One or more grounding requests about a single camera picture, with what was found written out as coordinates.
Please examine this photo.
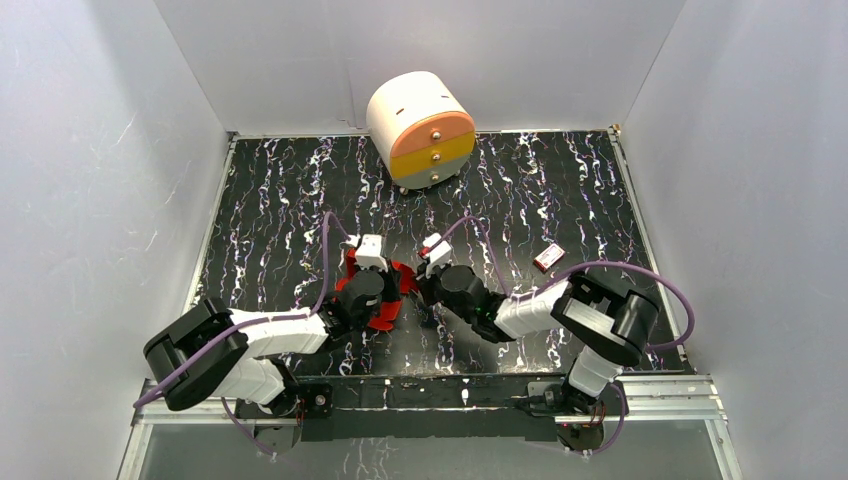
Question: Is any small red white card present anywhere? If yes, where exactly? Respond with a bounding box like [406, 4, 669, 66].
[533, 243, 565, 272]

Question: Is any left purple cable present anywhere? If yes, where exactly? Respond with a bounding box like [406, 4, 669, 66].
[132, 211, 356, 458]

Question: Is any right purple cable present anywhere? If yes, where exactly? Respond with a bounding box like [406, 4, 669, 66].
[437, 216, 697, 458]

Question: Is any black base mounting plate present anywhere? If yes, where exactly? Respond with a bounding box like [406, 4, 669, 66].
[235, 373, 615, 451]

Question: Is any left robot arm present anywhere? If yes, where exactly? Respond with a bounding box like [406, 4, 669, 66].
[143, 264, 408, 417]

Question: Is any round three-drawer cabinet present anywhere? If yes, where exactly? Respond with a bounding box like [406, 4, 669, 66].
[366, 71, 476, 193]

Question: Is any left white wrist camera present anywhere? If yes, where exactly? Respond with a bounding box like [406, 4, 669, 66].
[343, 234, 389, 272]

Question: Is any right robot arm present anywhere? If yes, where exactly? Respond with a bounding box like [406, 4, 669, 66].
[415, 261, 662, 415]

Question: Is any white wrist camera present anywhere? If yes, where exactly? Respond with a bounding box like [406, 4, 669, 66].
[419, 233, 452, 277]
[343, 234, 389, 272]

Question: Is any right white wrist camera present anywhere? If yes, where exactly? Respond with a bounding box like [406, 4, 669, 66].
[419, 233, 452, 277]

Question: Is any purple cable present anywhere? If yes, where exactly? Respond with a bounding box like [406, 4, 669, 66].
[437, 216, 697, 458]
[132, 211, 356, 458]

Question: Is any red paper box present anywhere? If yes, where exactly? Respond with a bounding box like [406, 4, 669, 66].
[331, 248, 419, 331]

